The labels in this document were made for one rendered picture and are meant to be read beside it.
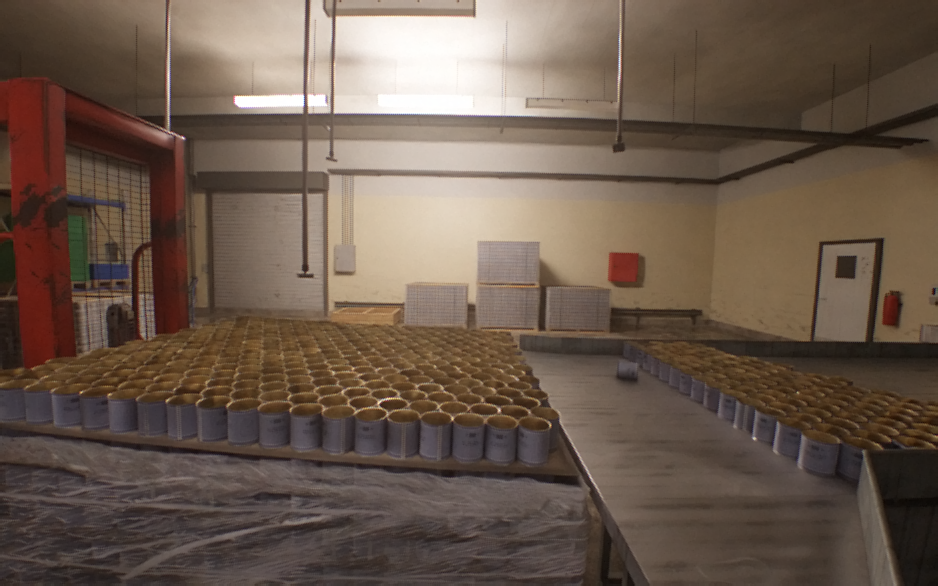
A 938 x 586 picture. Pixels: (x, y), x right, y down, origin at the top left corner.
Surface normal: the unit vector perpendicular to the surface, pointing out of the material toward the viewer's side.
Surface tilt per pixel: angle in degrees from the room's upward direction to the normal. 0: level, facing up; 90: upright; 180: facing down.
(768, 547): 0
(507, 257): 88
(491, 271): 92
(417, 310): 91
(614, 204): 90
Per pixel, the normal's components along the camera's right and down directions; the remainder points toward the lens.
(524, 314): -0.03, 0.11
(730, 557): 0.02, -1.00
